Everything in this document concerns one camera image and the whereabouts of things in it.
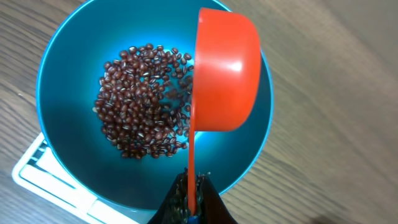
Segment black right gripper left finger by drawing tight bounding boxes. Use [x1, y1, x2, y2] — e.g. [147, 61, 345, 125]
[148, 169, 190, 224]

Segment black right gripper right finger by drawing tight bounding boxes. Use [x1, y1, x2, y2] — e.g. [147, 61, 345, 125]
[197, 175, 238, 224]

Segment red measuring scoop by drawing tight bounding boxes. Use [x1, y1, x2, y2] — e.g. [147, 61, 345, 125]
[187, 7, 261, 215]

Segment red beans in bowl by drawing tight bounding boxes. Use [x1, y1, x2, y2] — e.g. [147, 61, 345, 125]
[93, 43, 194, 159]

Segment white digital kitchen scale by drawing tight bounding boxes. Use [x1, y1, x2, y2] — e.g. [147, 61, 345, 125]
[12, 133, 155, 224]

